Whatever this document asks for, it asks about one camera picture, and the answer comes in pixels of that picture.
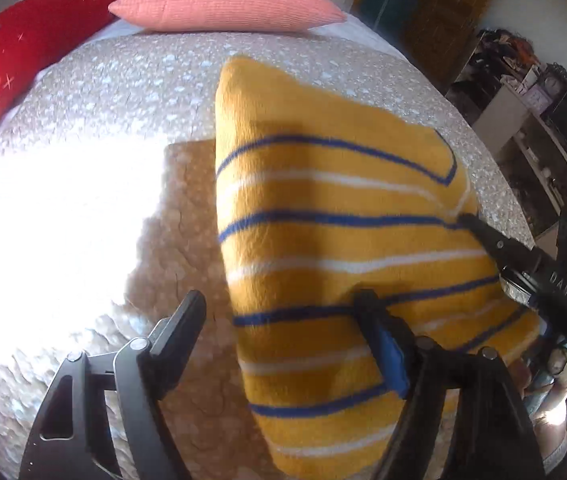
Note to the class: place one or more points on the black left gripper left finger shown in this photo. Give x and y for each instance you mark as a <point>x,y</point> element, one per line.
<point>172,341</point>

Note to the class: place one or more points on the right hand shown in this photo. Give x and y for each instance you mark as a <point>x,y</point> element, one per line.
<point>541,376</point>

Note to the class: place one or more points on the pink ribbed cushion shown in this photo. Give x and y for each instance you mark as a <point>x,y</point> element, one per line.
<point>228,15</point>

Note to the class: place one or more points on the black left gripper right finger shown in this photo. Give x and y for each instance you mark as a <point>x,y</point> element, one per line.
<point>390,341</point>

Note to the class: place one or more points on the cluttered shelf unit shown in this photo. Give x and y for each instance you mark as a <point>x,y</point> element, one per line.
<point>517,105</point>

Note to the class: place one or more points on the red embroidered pillow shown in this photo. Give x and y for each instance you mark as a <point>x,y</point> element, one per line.
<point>35,34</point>

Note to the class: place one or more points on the brown wooden door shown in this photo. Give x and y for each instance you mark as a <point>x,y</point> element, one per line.
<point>433,34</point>

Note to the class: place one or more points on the beige heart pattern quilt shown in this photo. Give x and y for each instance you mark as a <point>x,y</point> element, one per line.
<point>107,216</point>

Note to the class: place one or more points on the yellow striped knit sweater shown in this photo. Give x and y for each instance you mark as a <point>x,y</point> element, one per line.
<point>319,196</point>

